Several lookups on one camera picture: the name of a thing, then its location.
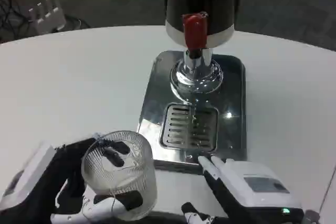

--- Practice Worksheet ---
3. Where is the slotted steel tray grid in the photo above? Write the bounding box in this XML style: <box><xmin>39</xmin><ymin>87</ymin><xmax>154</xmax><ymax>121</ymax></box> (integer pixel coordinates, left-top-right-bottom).
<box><xmin>160</xmin><ymin>102</ymin><xmax>220</xmax><ymax>152</ymax></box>

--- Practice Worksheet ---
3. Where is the steel drip tray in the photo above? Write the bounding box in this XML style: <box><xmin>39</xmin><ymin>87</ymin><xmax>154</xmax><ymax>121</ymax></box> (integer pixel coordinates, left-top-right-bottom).
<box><xmin>136</xmin><ymin>50</ymin><xmax>247</xmax><ymax>175</ymax></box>

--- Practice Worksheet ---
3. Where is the white power strip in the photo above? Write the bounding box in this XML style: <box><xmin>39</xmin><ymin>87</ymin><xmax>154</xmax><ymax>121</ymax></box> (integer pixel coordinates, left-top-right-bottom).
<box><xmin>28</xmin><ymin>0</ymin><xmax>66</xmax><ymax>35</ymax></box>

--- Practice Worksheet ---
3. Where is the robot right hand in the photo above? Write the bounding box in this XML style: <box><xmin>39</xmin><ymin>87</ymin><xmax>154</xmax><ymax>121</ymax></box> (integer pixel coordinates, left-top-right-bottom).
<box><xmin>181</xmin><ymin>155</ymin><xmax>306</xmax><ymax>224</ymax></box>

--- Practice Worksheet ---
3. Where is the red tap handle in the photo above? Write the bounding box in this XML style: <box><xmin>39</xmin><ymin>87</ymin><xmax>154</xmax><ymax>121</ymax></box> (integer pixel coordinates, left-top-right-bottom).
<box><xmin>183</xmin><ymin>13</ymin><xmax>208</xmax><ymax>50</ymax></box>

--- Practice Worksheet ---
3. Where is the black cable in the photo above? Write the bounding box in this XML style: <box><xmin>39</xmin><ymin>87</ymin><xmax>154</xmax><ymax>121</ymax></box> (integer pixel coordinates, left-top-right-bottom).
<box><xmin>64</xmin><ymin>14</ymin><xmax>91</xmax><ymax>29</ymax></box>
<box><xmin>0</xmin><ymin>0</ymin><xmax>35</xmax><ymax>43</ymax></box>

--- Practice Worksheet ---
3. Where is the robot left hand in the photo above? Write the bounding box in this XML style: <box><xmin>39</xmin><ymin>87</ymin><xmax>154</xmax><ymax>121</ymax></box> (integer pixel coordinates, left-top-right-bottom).
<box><xmin>0</xmin><ymin>134</ymin><xmax>144</xmax><ymax>224</ymax></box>

